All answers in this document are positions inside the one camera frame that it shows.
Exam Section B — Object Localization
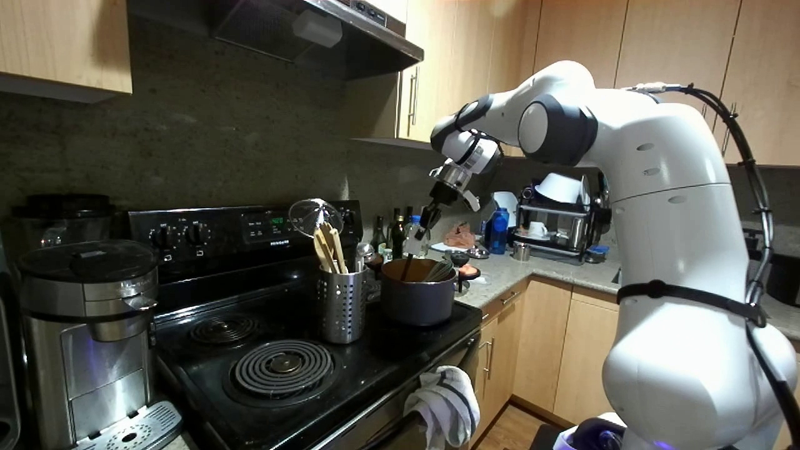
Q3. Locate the dark glass bottle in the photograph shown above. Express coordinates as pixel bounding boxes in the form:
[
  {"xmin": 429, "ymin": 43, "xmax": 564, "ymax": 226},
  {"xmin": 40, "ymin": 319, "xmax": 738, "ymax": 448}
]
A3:
[
  {"xmin": 370, "ymin": 216, "xmax": 392, "ymax": 258},
  {"xmin": 390, "ymin": 204, "xmax": 412, "ymax": 263}
]

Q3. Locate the blue bottle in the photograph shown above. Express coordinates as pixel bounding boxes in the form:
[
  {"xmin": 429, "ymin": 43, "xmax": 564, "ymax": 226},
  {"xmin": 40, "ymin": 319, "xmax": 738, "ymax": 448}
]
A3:
[{"xmin": 485, "ymin": 204, "xmax": 512, "ymax": 258}]

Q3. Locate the black range hood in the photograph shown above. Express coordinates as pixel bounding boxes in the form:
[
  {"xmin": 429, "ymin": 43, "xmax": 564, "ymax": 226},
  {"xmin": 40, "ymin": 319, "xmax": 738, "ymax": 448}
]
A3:
[{"xmin": 130, "ymin": 0, "xmax": 427, "ymax": 82}]

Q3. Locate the small coil burner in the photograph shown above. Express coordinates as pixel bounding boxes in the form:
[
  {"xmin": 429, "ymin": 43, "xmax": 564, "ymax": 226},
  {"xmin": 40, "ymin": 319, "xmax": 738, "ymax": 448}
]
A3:
[{"xmin": 183, "ymin": 311, "xmax": 252, "ymax": 349}]

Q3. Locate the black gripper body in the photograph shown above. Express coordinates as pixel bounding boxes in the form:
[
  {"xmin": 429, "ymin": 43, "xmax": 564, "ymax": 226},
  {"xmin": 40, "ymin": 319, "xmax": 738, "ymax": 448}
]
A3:
[{"xmin": 425, "ymin": 157, "xmax": 470, "ymax": 211}]

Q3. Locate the wooden cabinet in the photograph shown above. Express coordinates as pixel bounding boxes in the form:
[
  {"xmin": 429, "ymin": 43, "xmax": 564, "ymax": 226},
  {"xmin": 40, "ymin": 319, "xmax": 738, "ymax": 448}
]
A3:
[
  {"xmin": 463, "ymin": 277, "xmax": 625, "ymax": 431},
  {"xmin": 0, "ymin": 0, "xmax": 135, "ymax": 99},
  {"xmin": 345, "ymin": 0, "xmax": 800, "ymax": 169}
]

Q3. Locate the steel coffee maker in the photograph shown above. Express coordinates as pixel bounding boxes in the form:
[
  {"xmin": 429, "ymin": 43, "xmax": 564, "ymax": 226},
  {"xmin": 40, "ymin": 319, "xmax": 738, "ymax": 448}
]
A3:
[{"xmin": 14, "ymin": 237, "xmax": 183, "ymax": 450}]

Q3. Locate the black dish rack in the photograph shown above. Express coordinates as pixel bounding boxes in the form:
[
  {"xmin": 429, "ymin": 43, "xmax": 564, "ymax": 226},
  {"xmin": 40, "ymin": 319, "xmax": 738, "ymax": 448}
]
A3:
[{"xmin": 512, "ymin": 169, "xmax": 604, "ymax": 263}]

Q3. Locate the dark pot with orange handles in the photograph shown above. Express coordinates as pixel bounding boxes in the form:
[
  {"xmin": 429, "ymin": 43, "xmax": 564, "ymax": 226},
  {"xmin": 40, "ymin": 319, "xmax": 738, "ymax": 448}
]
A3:
[{"xmin": 364, "ymin": 254, "xmax": 485, "ymax": 331}]

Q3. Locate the large coil burner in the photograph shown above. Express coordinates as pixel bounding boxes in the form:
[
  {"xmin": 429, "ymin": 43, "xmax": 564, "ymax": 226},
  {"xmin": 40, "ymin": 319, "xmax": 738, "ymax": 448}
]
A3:
[{"xmin": 229, "ymin": 336, "xmax": 338, "ymax": 399}]

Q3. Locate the white towel with black stripes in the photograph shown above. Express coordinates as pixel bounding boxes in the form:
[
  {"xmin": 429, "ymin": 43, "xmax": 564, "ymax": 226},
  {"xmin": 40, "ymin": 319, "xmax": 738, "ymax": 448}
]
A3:
[{"xmin": 402, "ymin": 363, "xmax": 485, "ymax": 450}]

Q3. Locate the black stove knob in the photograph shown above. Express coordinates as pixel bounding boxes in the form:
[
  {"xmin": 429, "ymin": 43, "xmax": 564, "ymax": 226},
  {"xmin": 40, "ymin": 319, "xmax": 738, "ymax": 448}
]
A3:
[
  {"xmin": 147, "ymin": 219, "xmax": 183, "ymax": 254},
  {"xmin": 183, "ymin": 218, "xmax": 214, "ymax": 252}
]

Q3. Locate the white bowl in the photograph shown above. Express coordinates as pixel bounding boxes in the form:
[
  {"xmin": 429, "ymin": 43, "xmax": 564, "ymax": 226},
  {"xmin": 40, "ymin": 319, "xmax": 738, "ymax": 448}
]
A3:
[{"xmin": 533, "ymin": 169, "xmax": 588, "ymax": 208}]

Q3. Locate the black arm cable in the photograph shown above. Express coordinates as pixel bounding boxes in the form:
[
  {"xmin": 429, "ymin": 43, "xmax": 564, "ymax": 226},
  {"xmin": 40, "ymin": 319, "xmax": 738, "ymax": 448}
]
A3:
[{"xmin": 617, "ymin": 81, "xmax": 800, "ymax": 450}]

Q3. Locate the wooden upper cabinet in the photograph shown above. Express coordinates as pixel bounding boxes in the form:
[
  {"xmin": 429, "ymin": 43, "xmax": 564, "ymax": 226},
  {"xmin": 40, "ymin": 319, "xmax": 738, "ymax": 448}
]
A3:
[
  {"xmin": 0, "ymin": 0, "xmax": 135, "ymax": 99},
  {"xmin": 345, "ymin": 0, "xmax": 800, "ymax": 169}
]

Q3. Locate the wooden spatula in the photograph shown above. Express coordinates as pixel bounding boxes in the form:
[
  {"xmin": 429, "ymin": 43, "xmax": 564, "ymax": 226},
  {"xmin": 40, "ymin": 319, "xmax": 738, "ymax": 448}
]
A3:
[{"xmin": 319, "ymin": 219, "xmax": 350, "ymax": 277}]

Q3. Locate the black electric stove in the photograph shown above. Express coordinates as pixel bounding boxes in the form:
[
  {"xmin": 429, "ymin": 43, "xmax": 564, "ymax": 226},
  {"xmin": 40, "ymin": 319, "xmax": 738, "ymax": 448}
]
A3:
[{"xmin": 122, "ymin": 197, "xmax": 488, "ymax": 450}]

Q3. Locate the wooden lower cabinet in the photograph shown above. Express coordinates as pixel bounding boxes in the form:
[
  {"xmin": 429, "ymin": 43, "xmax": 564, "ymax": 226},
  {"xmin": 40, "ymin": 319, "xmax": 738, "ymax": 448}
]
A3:
[{"xmin": 463, "ymin": 277, "xmax": 625, "ymax": 431}]

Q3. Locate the wooden spoon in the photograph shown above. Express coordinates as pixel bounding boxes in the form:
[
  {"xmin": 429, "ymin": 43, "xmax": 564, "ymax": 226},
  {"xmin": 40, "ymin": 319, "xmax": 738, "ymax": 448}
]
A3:
[{"xmin": 308, "ymin": 231, "xmax": 333, "ymax": 277}]

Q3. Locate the large steel ladle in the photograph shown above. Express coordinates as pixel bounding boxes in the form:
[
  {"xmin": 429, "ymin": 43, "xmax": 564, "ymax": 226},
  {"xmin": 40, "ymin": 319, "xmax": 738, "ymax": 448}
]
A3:
[{"xmin": 285, "ymin": 196, "xmax": 345, "ymax": 241}]

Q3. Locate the perforated steel utensil holder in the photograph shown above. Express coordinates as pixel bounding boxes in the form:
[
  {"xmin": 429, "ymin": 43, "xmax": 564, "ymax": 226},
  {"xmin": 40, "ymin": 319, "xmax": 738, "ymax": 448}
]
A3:
[{"xmin": 314, "ymin": 268, "xmax": 370, "ymax": 347}]

